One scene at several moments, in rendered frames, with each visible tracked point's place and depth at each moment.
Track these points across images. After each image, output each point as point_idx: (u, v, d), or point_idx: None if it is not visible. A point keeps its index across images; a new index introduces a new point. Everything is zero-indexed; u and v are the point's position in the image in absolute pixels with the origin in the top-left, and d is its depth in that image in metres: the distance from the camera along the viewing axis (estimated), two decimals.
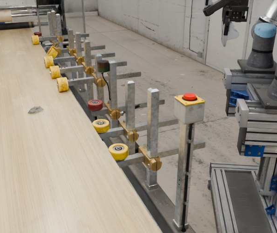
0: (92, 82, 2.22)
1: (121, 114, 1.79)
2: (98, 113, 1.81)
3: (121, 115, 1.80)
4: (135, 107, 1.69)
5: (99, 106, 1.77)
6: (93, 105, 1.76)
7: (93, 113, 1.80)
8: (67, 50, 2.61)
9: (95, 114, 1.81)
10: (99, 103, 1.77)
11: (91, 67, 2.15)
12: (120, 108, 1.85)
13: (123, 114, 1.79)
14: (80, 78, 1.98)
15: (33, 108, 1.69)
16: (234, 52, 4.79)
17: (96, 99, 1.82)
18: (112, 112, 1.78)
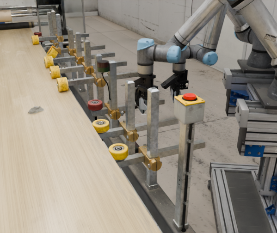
0: (92, 82, 2.22)
1: (121, 114, 1.79)
2: (98, 113, 1.81)
3: (121, 115, 1.80)
4: (135, 107, 1.69)
5: (99, 106, 1.77)
6: (93, 105, 1.76)
7: (93, 113, 1.80)
8: (67, 50, 2.61)
9: (95, 114, 1.81)
10: (99, 103, 1.77)
11: (91, 67, 2.15)
12: (120, 108, 1.85)
13: (123, 114, 1.79)
14: (80, 78, 1.98)
15: (33, 108, 1.69)
16: (234, 52, 4.79)
17: (96, 99, 1.82)
18: (112, 112, 1.78)
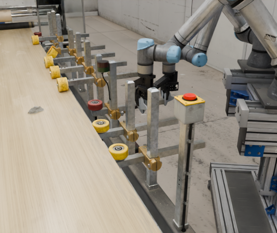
0: (92, 82, 2.22)
1: (121, 114, 1.79)
2: (98, 113, 1.81)
3: (121, 115, 1.80)
4: (135, 107, 1.69)
5: (99, 106, 1.77)
6: (93, 105, 1.76)
7: (93, 113, 1.80)
8: (67, 50, 2.61)
9: (95, 114, 1.81)
10: (99, 103, 1.77)
11: (91, 67, 2.15)
12: (120, 108, 1.85)
13: (123, 114, 1.79)
14: (80, 78, 1.98)
15: (33, 108, 1.69)
16: (234, 52, 4.79)
17: (96, 99, 1.82)
18: (112, 112, 1.78)
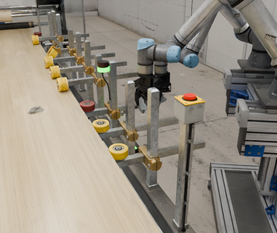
0: (92, 82, 2.22)
1: (121, 114, 1.79)
2: (89, 114, 1.79)
3: (121, 115, 1.80)
4: (135, 107, 1.69)
5: (91, 107, 1.76)
6: (84, 107, 1.74)
7: None
8: (67, 50, 2.61)
9: (87, 116, 1.79)
10: (91, 105, 1.76)
11: (91, 67, 2.15)
12: None
13: (123, 114, 1.79)
14: (80, 78, 1.98)
15: (33, 108, 1.69)
16: (234, 52, 4.79)
17: (88, 101, 1.81)
18: (112, 112, 1.78)
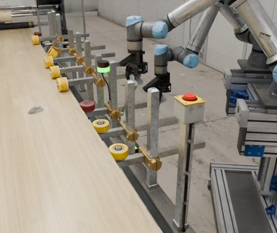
0: (92, 82, 2.22)
1: (121, 113, 1.79)
2: (89, 114, 1.79)
3: (122, 114, 1.79)
4: None
5: (91, 107, 1.76)
6: (84, 107, 1.74)
7: None
8: (67, 50, 2.61)
9: (87, 116, 1.79)
10: (91, 105, 1.76)
11: (91, 67, 2.15)
12: None
13: (123, 112, 1.79)
14: (80, 78, 1.98)
15: (33, 108, 1.69)
16: (234, 52, 4.79)
17: (88, 101, 1.81)
18: (112, 112, 1.78)
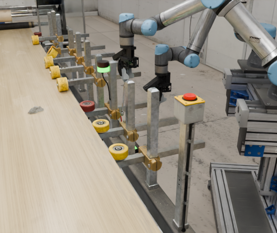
0: (92, 82, 2.22)
1: (120, 111, 1.80)
2: (89, 114, 1.79)
3: (122, 113, 1.79)
4: (124, 87, 1.80)
5: (91, 107, 1.76)
6: (84, 107, 1.74)
7: None
8: (67, 50, 2.61)
9: (87, 116, 1.79)
10: (91, 105, 1.76)
11: (91, 67, 2.15)
12: None
13: (122, 111, 1.80)
14: (80, 78, 1.98)
15: (33, 108, 1.69)
16: (234, 52, 4.79)
17: (88, 101, 1.81)
18: (112, 112, 1.78)
